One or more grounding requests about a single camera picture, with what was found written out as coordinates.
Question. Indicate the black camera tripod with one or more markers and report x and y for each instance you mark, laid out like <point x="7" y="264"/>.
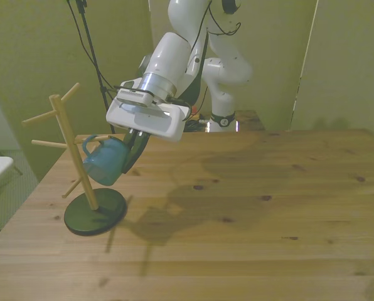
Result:
<point x="94" y="56"/>

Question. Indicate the wooden mug tree stand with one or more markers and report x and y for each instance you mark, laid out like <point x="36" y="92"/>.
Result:
<point x="96" y="216"/>

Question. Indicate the blue enamel mug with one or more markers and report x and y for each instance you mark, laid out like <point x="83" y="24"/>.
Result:
<point x="108" y="163"/>

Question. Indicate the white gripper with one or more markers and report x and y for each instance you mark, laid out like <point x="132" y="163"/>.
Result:
<point x="149" y="122"/>

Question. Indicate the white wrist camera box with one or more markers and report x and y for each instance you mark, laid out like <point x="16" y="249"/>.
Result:
<point x="133" y="96"/>

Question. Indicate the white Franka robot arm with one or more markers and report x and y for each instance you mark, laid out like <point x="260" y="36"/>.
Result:
<point x="171" y="53"/>

